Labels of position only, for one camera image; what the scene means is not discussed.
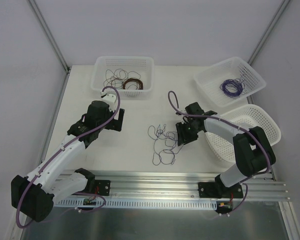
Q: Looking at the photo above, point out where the purple wire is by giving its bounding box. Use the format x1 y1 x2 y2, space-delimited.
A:
147 123 186 166
219 77 247 100

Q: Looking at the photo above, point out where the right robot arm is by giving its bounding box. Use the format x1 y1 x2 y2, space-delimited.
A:
175 102 276 199

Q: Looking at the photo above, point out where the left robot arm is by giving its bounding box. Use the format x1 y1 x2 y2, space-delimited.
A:
11 98 125 229

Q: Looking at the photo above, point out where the white rectangular basket left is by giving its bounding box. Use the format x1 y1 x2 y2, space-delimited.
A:
90 56 155 98

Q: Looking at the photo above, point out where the white rectangular basket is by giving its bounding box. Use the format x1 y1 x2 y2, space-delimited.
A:
194 57 267 108
90 56 155 98

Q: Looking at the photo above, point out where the white rectangular basket right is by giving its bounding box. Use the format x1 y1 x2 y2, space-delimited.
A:
194 57 267 108

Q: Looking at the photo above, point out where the white round-hole basket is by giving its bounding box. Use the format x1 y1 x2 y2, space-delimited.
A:
205 104 282 165

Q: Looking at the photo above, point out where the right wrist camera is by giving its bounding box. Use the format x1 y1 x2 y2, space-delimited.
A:
175 109 189 124

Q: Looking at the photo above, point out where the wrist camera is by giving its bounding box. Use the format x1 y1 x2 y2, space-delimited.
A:
100 91 118 113
175 109 189 124

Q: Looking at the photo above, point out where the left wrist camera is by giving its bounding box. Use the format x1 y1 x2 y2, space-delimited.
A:
100 91 118 113

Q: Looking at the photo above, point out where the brown coiled wire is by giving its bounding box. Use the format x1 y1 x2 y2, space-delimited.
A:
121 77 144 91

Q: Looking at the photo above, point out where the aluminium mounting rail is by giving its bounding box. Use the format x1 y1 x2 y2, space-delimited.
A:
54 169 291 201

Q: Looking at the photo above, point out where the purple coiled wire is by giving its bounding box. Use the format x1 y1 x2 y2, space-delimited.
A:
219 77 247 100

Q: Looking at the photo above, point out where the white slotted cable duct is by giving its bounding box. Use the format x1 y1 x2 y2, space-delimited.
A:
56 197 217 211

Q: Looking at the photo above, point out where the right aluminium frame post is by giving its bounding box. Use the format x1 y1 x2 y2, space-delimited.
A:
247 0 293 66

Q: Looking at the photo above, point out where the aluminium frame post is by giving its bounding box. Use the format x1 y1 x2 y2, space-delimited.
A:
247 0 293 66
26 0 71 74

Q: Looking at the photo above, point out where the left aluminium frame post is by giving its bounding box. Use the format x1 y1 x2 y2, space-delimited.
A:
26 0 71 74

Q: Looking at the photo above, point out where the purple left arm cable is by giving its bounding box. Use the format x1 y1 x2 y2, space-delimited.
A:
16 86 122 229

